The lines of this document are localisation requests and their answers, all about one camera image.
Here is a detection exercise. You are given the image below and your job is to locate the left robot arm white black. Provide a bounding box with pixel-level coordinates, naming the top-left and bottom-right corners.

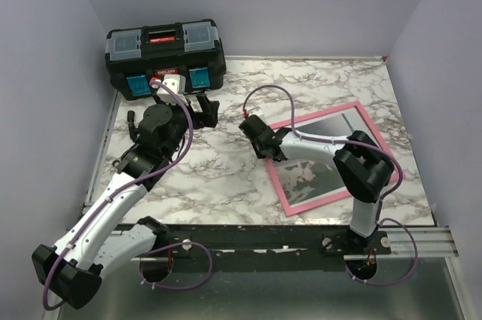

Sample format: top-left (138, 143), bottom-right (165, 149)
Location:
top-left (32, 93), bottom-right (220, 311)

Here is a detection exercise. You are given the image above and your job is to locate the black mounting base plate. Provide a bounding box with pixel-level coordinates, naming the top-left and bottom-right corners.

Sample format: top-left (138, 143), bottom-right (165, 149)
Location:
top-left (124, 224), bottom-right (392, 274)

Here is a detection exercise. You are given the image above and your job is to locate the black T-handle tool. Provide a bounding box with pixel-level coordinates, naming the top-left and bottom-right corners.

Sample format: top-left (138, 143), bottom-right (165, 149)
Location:
top-left (127, 110), bottom-right (139, 142)

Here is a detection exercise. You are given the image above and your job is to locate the black plastic toolbox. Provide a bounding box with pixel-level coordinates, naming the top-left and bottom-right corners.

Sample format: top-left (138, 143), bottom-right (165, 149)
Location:
top-left (105, 19), bottom-right (227, 101)

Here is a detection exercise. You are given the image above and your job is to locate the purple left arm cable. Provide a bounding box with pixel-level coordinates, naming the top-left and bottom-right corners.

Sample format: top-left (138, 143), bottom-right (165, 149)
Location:
top-left (41, 82), bottom-right (214, 311)

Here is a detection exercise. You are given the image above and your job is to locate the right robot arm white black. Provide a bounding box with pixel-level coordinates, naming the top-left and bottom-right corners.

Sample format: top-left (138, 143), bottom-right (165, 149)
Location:
top-left (239, 114), bottom-right (399, 254)

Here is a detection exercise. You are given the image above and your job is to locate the aluminium rail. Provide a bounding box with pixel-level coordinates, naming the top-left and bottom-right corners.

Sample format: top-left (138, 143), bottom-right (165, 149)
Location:
top-left (378, 227), bottom-right (459, 258)

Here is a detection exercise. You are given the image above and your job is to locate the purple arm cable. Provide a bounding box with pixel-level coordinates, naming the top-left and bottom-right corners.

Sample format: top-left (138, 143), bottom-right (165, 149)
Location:
top-left (243, 85), bottom-right (419, 286)
top-left (41, 82), bottom-right (214, 311)

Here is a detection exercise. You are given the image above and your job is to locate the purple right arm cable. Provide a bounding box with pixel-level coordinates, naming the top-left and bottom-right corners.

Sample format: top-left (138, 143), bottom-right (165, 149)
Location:
top-left (243, 85), bottom-right (419, 286)

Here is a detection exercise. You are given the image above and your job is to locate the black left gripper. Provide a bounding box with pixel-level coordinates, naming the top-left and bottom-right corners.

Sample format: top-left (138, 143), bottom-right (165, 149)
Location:
top-left (154, 92), bottom-right (218, 158)

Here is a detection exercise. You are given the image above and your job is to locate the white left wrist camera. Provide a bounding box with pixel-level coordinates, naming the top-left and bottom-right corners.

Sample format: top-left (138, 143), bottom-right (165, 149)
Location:
top-left (149, 74), bottom-right (186, 96)

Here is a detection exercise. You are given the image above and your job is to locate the pink picture frame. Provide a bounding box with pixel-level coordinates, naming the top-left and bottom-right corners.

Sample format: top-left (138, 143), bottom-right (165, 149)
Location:
top-left (265, 101), bottom-right (391, 216)

